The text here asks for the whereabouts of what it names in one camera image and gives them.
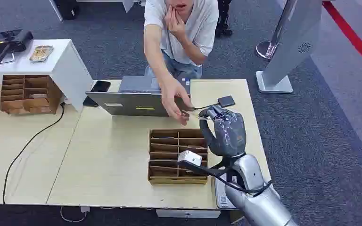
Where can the person's left hand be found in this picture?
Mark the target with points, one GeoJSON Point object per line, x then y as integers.
{"type": "Point", "coordinates": [175, 23]}

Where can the black external drive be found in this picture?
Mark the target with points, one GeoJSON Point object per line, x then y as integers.
{"type": "Point", "coordinates": [226, 101]}

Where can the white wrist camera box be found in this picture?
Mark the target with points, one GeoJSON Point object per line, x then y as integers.
{"type": "Point", "coordinates": [190, 157]}

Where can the card in wooden box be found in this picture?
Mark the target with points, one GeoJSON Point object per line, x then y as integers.
{"type": "Point", "coordinates": [39, 95]}

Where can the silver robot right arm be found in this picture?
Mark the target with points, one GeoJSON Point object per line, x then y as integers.
{"type": "Point", "coordinates": [259, 206]}

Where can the person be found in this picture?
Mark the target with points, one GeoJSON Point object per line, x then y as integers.
{"type": "Point", "coordinates": [196, 25]}

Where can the black legs and feet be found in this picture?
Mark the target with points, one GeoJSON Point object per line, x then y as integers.
{"type": "Point", "coordinates": [223, 18]}

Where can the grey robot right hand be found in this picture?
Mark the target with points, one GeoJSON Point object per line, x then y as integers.
{"type": "Point", "coordinates": [229, 134]}

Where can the grey laptop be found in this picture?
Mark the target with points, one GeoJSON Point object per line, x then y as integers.
{"type": "Point", "coordinates": [131, 104]}

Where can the white furniture leg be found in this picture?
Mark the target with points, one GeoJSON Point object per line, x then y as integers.
{"type": "Point", "coordinates": [128, 4]}

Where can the white kiosk stand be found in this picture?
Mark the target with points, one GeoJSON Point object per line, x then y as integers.
{"type": "Point", "coordinates": [293, 40]}

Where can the black device with stand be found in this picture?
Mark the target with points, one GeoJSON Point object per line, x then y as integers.
{"type": "Point", "coordinates": [6, 40]}

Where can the chrome stanchion post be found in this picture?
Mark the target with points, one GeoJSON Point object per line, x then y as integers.
{"type": "Point", "coordinates": [267, 48]}

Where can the black bin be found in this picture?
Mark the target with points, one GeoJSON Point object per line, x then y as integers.
{"type": "Point", "coordinates": [67, 9]}

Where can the wooden card box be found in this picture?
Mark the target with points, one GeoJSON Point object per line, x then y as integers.
{"type": "Point", "coordinates": [163, 156]}
{"type": "Point", "coordinates": [28, 93]}

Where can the white cabinet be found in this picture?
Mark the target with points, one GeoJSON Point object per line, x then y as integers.
{"type": "Point", "coordinates": [65, 65]}

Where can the person's right hand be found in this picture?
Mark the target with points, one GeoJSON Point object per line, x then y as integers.
{"type": "Point", "coordinates": [173, 96]}

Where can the black phone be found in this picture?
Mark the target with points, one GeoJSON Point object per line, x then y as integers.
{"type": "Point", "coordinates": [101, 86]}

